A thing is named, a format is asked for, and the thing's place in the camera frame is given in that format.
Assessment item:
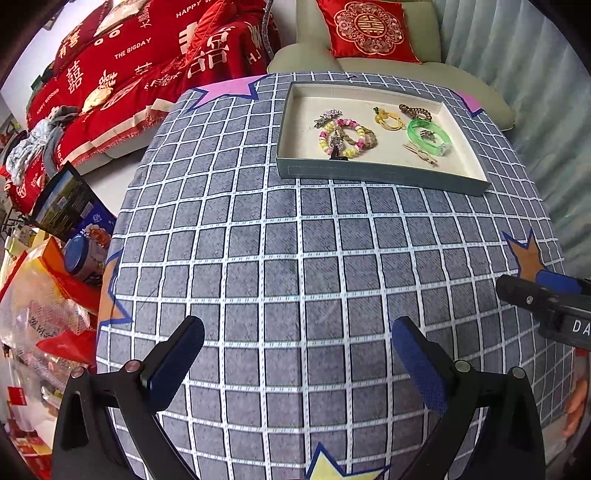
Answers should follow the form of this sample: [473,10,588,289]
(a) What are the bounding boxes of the grey tray with beige lining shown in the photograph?
[276,82,491,198]

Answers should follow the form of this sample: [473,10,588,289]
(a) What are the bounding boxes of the red plastic bag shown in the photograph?
[36,330,98,365]

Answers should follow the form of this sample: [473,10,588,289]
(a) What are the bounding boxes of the green translucent bangle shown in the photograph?
[406,118,453,158]

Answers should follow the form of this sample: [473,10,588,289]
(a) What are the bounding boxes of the blue lidded jar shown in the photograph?
[62,233,101,278]

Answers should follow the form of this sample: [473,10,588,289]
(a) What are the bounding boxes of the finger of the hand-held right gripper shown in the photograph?
[496,270,591,352]

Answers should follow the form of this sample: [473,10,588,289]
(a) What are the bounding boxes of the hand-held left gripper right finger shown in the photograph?
[392,316,547,480]

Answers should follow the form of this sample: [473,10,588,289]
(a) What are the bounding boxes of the dark metal hair clip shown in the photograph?
[329,127,350,162]

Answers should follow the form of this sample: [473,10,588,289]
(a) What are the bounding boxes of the pale green armchair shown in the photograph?
[267,0,516,133]

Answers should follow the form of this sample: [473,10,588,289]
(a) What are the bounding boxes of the red printed blanket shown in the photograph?
[25,0,283,168]

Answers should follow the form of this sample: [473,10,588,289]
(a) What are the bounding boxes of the white printed plastic bag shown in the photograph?
[0,295,93,374]

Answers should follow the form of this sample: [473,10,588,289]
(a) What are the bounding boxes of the pale ribbed curtain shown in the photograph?
[433,0,591,261]

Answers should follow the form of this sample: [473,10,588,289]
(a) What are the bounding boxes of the orange and yellow bag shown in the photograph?
[0,237,101,325]

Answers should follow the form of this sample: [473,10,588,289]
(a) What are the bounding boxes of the grey checked tablecloth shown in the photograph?
[95,70,578,480]

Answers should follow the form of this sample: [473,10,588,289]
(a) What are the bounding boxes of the red embroidered cushion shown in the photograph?
[316,0,422,65]

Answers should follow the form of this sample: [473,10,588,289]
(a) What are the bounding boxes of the gold slim hair clip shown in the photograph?
[402,143,440,168]

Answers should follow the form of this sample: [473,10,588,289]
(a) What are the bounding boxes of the grey crumpled clothes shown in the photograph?
[4,104,80,184]

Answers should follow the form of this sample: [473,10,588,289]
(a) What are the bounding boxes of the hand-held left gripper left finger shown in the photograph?
[52,315,206,480]

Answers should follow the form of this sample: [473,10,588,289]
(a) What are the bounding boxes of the blue printed box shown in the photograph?
[74,209,117,283]

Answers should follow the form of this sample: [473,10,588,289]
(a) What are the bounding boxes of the metal hoop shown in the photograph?
[260,0,276,52]

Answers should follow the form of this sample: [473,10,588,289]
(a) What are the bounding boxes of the yellow cord hair tie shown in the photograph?
[373,106,408,133]

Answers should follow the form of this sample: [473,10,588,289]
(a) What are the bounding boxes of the person's right hand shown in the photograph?
[564,374,591,437]

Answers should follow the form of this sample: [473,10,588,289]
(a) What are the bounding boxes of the pink and yellow beaded bracelet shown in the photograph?
[316,117,378,160]

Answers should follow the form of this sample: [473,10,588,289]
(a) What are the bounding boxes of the brown braided hair tie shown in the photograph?
[399,103,435,122]

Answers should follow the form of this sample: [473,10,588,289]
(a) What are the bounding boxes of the silver rhinestone hair clip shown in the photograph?
[311,108,344,129]

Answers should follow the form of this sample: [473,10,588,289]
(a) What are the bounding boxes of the black box with photo print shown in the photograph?
[30,161,105,241]

